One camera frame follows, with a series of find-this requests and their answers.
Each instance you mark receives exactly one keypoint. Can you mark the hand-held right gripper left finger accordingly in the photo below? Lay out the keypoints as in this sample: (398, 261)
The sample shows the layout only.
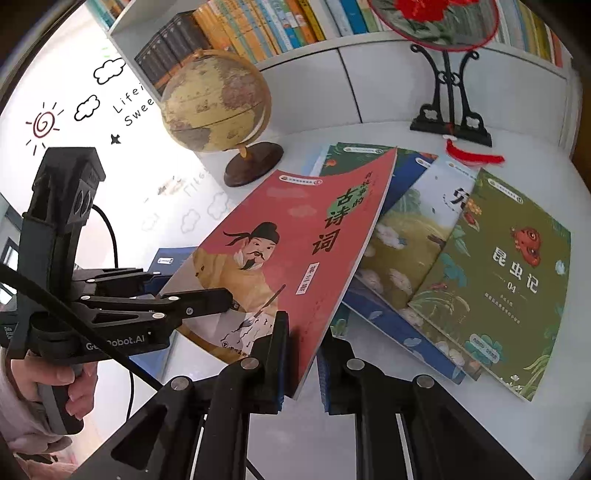
(272, 364)

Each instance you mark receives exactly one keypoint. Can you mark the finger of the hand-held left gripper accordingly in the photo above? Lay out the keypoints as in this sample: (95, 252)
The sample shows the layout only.
(207, 302)
(129, 279)

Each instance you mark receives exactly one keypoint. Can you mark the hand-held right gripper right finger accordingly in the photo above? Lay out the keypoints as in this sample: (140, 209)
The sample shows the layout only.
(325, 387)

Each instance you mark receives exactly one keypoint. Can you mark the blue eagle cover book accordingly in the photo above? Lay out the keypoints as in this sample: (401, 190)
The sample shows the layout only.
(406, 344)

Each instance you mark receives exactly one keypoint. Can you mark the red poet cover book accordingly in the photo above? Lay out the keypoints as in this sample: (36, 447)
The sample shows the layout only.
(286, 240)

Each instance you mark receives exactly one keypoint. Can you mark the person's left forearm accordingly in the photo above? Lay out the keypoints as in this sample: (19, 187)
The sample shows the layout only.
(23, 429)

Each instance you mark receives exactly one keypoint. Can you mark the row of dark hardcover books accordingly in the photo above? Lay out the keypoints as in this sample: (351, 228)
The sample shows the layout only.
(175, 46)

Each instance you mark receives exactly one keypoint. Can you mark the row of teal spine books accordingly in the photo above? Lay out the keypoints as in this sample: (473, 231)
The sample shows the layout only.
(106, 11)

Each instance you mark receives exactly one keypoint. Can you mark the row of colourful spine books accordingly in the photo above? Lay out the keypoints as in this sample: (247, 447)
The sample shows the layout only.
(277, 23)

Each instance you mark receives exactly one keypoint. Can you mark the row of pale spine books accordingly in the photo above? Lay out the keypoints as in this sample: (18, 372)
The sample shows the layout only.
(531, 32)

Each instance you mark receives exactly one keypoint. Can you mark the person's left hand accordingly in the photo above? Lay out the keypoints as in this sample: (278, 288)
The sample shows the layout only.
(83, 392)

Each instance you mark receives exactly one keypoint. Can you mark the plain blue cover book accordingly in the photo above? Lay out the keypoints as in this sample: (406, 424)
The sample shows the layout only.
(173, 272)

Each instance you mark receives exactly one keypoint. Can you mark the pale book with rabbit scene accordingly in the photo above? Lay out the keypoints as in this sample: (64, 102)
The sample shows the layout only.
(401, 258)

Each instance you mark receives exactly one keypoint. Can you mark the antique style desk globe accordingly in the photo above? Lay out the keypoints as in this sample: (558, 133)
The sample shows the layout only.
(212, 101)

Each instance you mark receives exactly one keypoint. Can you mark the green insect cover book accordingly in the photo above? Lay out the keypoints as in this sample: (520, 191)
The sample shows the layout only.
(498, 286)

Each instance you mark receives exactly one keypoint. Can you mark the red tassel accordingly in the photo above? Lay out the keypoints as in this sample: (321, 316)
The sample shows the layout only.
(475, 157)

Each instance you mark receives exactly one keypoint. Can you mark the white bookshelf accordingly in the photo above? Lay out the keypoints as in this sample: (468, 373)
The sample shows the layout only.
(378, 78)

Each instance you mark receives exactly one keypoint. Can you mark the black fan stand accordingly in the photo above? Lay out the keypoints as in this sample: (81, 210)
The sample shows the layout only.
(461, 134)

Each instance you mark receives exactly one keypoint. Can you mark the round embroidered fan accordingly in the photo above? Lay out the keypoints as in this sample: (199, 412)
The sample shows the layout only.
(443, 27)

